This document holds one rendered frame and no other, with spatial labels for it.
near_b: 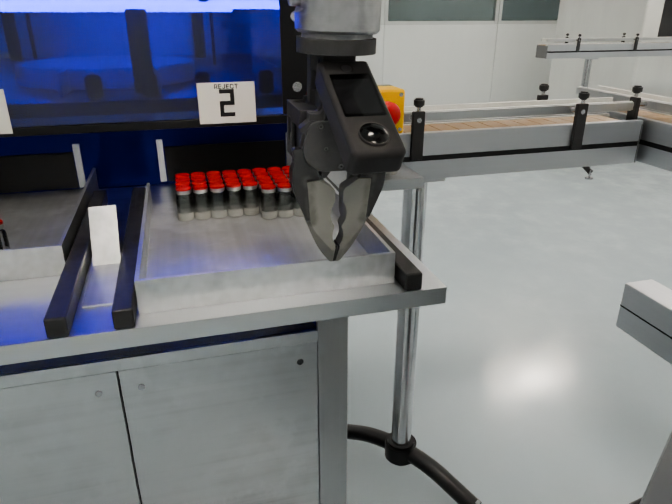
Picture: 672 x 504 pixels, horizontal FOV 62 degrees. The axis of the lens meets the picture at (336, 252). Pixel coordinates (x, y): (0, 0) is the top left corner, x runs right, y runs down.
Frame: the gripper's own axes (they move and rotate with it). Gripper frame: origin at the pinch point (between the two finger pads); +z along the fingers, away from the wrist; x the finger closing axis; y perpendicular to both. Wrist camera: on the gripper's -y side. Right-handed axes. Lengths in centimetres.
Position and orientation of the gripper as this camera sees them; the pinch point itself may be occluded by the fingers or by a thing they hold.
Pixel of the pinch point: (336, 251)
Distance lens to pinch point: 56.4
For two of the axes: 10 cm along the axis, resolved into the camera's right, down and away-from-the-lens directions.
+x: -9.6, 0.9, -2.6
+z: -0.3, 9.1, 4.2
